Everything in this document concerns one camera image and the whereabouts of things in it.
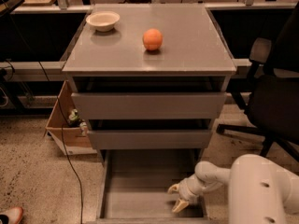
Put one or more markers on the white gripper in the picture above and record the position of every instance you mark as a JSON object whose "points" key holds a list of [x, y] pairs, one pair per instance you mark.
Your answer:
{"points": [[186, 190]]}

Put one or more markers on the grey bottom drawer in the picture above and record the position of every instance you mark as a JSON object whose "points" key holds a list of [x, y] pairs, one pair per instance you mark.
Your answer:
{"points": [[135, 183]]}

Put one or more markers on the grey drawer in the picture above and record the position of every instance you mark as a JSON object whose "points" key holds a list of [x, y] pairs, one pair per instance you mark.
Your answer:
{"points": [[149, 105], [135, 183], [149, 139]]}

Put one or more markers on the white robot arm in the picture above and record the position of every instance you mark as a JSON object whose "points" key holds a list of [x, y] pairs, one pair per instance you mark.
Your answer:
{"points": [[259, 190]]}

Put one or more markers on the grey middle drawer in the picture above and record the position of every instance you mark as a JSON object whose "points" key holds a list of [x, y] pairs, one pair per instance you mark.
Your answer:
{"points": [[149, 139]]}

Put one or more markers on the grey drawer cabinet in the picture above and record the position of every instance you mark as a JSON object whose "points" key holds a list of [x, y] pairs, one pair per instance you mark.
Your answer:
{"points": [[192, 59]]}

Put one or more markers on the grey top drawer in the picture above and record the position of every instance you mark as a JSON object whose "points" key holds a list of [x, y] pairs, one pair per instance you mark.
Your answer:
{"points": [[149, 105]]}

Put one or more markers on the cardboard box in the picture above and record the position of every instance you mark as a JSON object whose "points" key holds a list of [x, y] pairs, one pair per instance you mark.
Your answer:
{"points": [[70, 138]]}

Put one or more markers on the green white object in box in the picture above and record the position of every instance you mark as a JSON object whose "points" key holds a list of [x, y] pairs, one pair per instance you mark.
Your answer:
{"points": [[75, 121]]}

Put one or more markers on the black office chair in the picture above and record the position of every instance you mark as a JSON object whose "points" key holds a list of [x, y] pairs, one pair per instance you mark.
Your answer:
{"points": [[273, 104]]}

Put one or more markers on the orange ball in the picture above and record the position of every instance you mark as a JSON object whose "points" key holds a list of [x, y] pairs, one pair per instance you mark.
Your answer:
{"points": [[152, 39]]}

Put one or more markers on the white red shoe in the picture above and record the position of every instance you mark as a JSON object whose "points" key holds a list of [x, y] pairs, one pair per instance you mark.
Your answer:
{"points": [[11, 216]]}

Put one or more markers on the white bowl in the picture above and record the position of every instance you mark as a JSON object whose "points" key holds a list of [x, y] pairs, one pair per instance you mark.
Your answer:
{"points": [[103, 21]]}

